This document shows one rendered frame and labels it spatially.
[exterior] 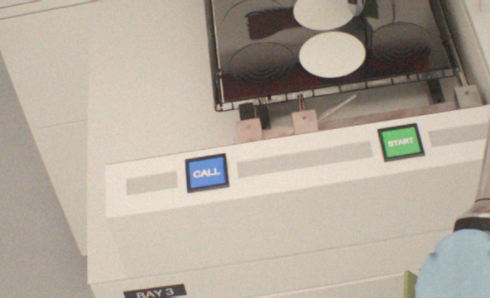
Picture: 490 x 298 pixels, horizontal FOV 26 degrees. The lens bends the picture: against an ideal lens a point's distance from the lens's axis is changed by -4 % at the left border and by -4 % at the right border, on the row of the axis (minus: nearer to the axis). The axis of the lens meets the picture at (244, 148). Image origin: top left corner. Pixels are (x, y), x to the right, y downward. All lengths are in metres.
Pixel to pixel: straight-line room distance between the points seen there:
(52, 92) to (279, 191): 0.83
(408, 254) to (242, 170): 0.29
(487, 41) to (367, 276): 0.39
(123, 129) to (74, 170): 0.59
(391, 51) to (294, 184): 0.34
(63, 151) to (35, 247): 0.50
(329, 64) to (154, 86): 0.31
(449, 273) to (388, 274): 0.62
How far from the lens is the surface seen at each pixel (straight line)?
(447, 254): 0.99
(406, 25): 1.71
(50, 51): 2.06
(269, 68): 1.65
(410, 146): 1.44
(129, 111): 1.75
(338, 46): 1.67
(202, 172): 1.44
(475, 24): 1.61
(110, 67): 1.84
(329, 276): 1.58
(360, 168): 1.42
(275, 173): 1.43
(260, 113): 1.66
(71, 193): 2.36
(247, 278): 1.56
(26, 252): 2.70
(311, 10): 1.74
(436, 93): 1.66
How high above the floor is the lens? 2.04
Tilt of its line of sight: 48 degrees down
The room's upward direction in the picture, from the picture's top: 11 degrees counter-clockwise
